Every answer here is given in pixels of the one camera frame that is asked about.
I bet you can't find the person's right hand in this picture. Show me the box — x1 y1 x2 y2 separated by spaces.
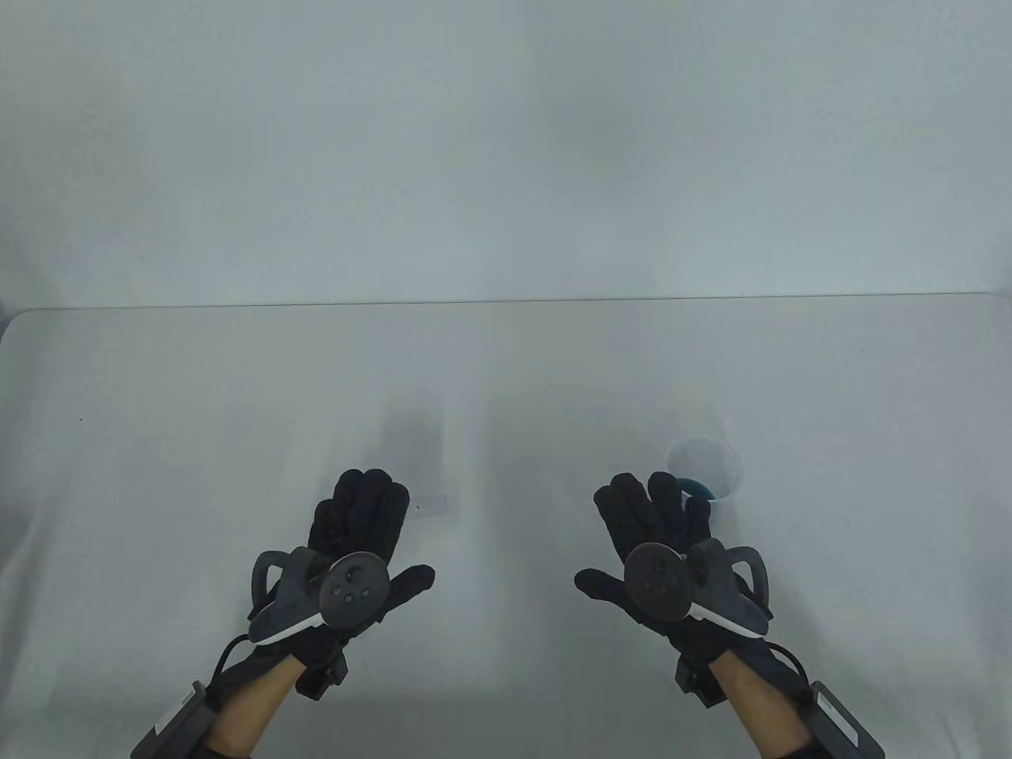
575 472 780 665

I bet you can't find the person's left hand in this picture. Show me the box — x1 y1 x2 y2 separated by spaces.
261 469 436 673

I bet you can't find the clear cup of blue dye solution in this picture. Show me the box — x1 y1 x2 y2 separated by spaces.
666 433 744 503

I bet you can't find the person's left forearm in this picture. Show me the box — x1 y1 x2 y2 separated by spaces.
207 652 305 759

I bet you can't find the grey right hand controller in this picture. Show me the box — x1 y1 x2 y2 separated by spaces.
625 539 772 637

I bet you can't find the grey hand controller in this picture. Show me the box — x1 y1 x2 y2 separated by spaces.
251 547 391 645
625 539 772 637

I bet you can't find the grey left hand controller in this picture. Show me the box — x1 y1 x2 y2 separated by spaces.
251 547 391 645

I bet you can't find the small black left glove module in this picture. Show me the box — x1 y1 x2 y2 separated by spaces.
296 648 350 699

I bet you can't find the small black glove module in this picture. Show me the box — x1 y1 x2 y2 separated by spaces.
296 648 350 699
674 652 720 704

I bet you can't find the small black right glove module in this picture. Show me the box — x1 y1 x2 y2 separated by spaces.
674 652 720 704

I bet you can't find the black left wrist sensor box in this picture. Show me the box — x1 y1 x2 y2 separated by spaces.
130 682 210 759

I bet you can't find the black wrist sensor box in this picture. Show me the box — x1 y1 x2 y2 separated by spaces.
806 680 886 759
130 682 210 759

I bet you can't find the black right wrist sensor box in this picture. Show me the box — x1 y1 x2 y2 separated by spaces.
806 680 886 759

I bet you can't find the black left glove cable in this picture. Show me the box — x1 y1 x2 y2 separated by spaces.
210 632 262 697

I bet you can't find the black glove cable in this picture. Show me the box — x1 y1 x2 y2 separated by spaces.
210 632 262 697
767 642 815 697

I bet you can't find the black right glove cable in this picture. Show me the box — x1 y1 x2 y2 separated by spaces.
767 642 815 697

